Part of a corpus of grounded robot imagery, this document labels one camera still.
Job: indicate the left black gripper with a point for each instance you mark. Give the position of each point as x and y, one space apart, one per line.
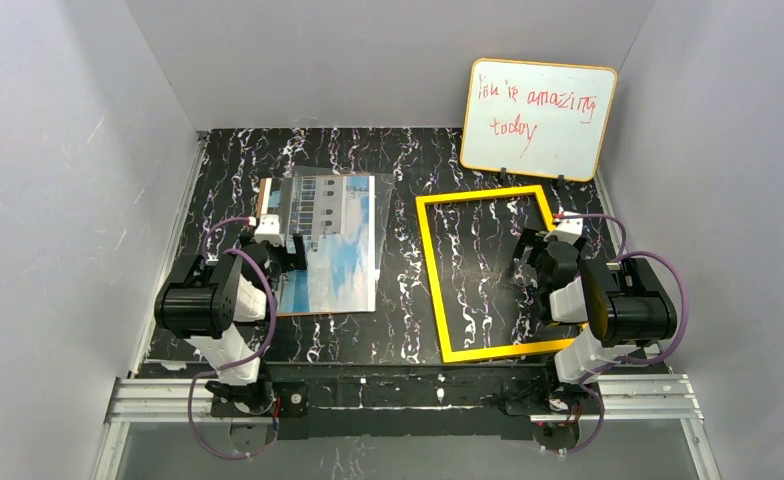
292 251

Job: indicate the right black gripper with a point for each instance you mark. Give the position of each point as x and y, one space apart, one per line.
537 249

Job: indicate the yellow wooden picture frame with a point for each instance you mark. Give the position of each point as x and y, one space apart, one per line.
448 354

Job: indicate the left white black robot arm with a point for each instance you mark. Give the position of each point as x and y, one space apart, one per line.
227 308

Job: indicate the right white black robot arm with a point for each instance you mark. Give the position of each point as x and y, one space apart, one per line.
622 304

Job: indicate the building and sky photo board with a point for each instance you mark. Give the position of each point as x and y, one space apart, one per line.
339 279

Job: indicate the whiteboard with red writing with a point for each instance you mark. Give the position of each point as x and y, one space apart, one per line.
537 119

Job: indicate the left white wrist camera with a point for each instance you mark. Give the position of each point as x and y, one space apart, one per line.
267 228

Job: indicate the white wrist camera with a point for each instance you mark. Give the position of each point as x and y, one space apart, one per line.
267 228
567 230

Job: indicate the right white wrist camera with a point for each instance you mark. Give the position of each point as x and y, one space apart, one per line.
567 230

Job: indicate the aluminium rail with black bases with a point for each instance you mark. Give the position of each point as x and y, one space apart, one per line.
306 400

